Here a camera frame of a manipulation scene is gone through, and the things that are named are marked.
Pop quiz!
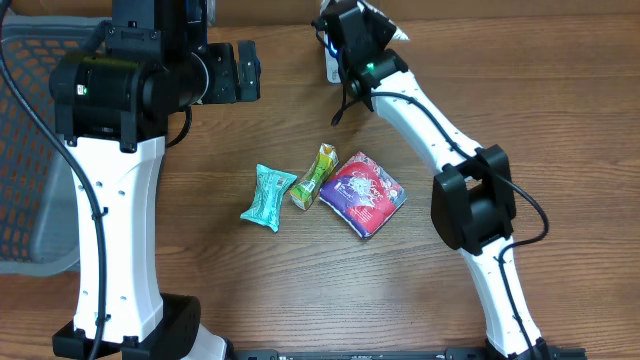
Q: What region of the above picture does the white cosmetic tube gold cap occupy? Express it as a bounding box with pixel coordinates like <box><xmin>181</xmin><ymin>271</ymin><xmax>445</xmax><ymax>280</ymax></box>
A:
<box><xmin>357</xmin><ymin>0</ymin><xmax>410</xmax><ymax>42</ymax></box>

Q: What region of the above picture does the teal snack packet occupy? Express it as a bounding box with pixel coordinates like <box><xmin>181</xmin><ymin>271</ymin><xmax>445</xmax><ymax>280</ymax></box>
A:
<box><xmin>240</xmin><ymin>164</ymin><xmax>297</xmax><ymax>233</ymax></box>

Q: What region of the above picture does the green juice carton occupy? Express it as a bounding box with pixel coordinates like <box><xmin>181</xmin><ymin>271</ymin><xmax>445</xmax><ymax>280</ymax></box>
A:
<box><xmin>290</xmin><ymin>143</ymin><xmax>339</xmax><ymax>210</ymax></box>

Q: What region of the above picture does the red purple tissue pack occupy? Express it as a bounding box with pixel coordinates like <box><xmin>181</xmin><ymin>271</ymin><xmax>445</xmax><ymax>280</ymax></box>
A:
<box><xmin>319</xmin><ymin>152</ymin><xmax>407</xmax><ymax>239</ymax></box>

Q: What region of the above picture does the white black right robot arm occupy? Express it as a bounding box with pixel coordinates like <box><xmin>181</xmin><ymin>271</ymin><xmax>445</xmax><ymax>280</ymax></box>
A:
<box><xmin>323</xmin><ymin>1</ymin><xmax>551</xmax><ymax>359</ymax></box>

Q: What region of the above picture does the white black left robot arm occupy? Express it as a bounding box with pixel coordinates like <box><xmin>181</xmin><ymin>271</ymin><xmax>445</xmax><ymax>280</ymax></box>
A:
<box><xmin>49</xmin><ymin>0</ymin><xmax>260</xmax><ymax>360</ymax></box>

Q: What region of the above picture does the white barcode scanner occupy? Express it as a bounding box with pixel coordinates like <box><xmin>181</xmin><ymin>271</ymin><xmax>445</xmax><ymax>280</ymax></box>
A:
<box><xmin>324</xmin><ymin>33</ymin><xmax>341</xmax><ymax>84</ymax></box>

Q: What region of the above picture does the grey plastic lattice basket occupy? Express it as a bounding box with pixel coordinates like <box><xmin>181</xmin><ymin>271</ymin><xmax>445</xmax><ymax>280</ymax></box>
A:
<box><xmin>1</xmin><ymin>16</ymin><xmax>99</xmax><ymax>277</ymax></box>

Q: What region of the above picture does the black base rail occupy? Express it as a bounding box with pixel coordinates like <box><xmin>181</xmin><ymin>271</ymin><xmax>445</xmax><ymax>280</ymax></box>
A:
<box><xmin>142</xmin><ymin>344</ymin><xmax>587</xmax><ymax>360</ymax></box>

